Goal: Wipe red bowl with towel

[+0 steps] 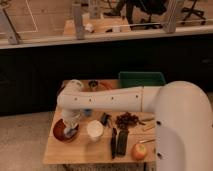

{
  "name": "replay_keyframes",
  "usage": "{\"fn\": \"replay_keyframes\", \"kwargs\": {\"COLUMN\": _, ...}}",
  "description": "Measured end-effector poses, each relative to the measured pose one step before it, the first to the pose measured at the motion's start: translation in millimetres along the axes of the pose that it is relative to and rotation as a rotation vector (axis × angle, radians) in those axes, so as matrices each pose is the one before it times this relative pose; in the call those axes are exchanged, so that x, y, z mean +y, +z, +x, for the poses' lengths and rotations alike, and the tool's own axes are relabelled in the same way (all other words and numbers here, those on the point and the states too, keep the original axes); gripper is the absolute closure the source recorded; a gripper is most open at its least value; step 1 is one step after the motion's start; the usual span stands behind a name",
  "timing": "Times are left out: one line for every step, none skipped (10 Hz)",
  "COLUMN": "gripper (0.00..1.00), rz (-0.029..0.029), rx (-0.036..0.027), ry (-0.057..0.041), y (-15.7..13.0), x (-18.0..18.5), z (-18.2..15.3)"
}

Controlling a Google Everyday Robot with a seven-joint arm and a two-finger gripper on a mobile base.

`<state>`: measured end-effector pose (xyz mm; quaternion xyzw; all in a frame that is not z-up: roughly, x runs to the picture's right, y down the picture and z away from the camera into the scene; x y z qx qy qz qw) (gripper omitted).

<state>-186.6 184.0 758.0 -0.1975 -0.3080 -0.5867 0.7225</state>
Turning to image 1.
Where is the metal railing post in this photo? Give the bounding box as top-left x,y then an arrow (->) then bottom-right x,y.
72,3 -> 85,40

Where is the black rectangular remote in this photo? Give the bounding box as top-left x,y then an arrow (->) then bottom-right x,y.
116,130 -> 129,156

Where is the metal round can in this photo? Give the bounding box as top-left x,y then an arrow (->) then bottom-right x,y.
88,80 -> 98,91

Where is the black knife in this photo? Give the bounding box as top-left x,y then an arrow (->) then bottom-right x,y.
110,127 -> 117,159

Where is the small black clip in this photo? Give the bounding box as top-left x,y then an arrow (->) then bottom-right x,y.
100,113 -> 111,126

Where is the red yellow apple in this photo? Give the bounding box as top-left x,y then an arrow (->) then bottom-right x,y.
131,143 -> 148,160

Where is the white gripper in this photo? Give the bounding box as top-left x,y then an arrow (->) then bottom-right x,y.
61,109 -> 81,128

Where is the black office chair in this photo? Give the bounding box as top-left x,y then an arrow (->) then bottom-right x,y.
103,0 -> 169,25
181,0 -> 206,25

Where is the dark dried fruit pile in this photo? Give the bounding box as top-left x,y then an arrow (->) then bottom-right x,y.
115,112 -> 139,130

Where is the red bowl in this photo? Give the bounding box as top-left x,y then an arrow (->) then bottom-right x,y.
53,119 -> 79,142

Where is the white paper cup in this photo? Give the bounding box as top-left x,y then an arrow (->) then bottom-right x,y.
86,120 -> 104,142

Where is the green plastic bin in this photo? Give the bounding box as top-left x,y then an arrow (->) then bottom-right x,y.
118,71 -> 166,88

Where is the wooden spoon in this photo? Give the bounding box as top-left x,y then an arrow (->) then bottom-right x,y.
140,117 -> 155,131

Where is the small blue cup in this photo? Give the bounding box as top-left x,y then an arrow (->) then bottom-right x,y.
83,109 -> 92,117

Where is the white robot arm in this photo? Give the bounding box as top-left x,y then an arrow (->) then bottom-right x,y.
57,80 -> 213,171

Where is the wooden small table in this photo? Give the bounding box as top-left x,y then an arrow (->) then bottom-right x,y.
42,78 -> 158,166

